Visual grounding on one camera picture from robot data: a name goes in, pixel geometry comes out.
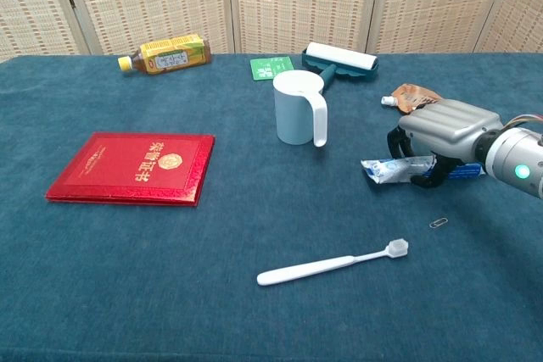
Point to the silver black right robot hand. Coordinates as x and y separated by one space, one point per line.
449 124

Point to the blue white toothpaste tube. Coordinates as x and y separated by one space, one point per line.
386 169

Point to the white toothbrush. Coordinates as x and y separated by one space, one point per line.
297 271

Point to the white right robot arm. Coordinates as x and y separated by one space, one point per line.
522 154

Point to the brown spout pouch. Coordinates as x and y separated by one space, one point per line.
409 93

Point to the metal paper clip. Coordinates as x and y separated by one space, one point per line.
437 224

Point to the teal lint roller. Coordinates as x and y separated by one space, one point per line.
339 57

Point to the green sachet packet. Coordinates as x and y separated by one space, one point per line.
267 67

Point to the tea bottle with yellow label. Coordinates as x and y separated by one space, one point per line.
174 54

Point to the red certificate book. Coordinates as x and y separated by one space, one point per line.
127 167

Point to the blue table cloth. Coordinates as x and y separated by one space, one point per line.
127 273

